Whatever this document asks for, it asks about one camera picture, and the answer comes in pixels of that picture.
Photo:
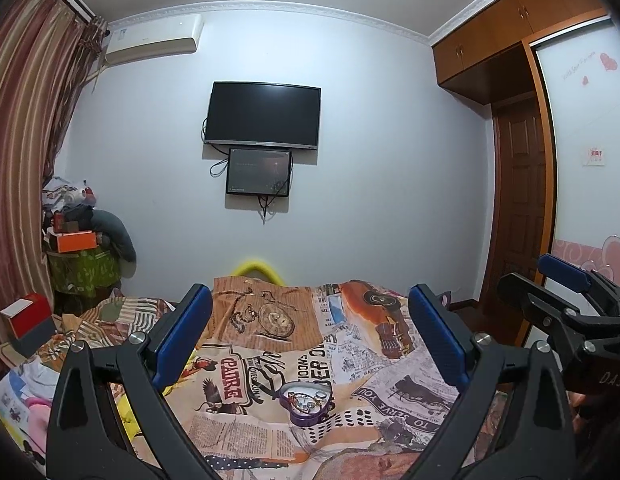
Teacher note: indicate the red white box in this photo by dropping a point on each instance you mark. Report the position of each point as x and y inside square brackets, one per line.
[26, 313]

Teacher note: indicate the white sliding wardrobe door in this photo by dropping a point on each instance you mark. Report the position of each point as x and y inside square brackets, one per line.
[580, 73]

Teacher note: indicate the white air conditioner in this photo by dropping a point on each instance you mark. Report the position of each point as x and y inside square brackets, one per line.
[178, 34]

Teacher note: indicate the striped brown curtain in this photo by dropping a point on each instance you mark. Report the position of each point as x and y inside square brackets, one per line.
[46, 53]

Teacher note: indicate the wooden wardrobe cabinet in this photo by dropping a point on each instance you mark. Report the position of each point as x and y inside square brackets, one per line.
[484, 59]

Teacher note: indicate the small wall monitor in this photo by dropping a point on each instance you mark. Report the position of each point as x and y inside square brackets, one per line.
[258, 172]

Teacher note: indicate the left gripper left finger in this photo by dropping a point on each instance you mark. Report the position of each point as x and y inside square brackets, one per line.
[109, 417]

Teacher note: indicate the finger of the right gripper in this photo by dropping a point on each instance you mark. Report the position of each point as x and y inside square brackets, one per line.
[564, 273]
[540, 304]

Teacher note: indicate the yellow plastic hoop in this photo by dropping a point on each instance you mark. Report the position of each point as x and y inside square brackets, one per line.
[258, 266]

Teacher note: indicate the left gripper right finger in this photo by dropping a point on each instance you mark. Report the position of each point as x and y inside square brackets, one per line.
[511, 419]

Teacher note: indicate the orange box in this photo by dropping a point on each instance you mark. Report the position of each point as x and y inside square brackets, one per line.
[73, 242]

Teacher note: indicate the striped patchwork blanket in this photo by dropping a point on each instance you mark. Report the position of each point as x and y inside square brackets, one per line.
[106, 325]

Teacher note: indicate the brown wooden door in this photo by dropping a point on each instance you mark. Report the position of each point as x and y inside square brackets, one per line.
[518, 214]

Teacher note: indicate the newspaper print quilt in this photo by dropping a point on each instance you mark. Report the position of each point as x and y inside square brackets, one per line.
[389, 399]

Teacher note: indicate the purple heart jewelry box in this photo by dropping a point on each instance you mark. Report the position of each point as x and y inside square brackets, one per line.
[298, 400]

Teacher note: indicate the black wall television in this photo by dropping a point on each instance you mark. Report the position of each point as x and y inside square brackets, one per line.
[260, 113]

